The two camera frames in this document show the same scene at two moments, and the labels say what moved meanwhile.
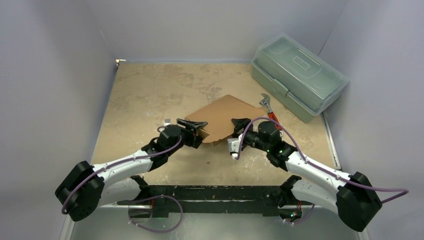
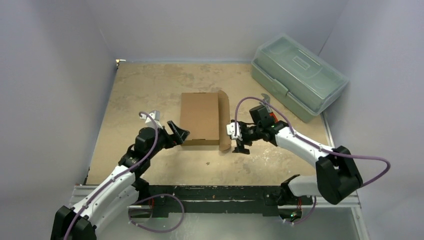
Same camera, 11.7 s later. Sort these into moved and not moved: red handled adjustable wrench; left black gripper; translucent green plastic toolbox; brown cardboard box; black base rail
Moved: brown cardboard box; left black gripper
Not moved: red handled adjustable wrench; translucent green plastic toolbox; black base rail
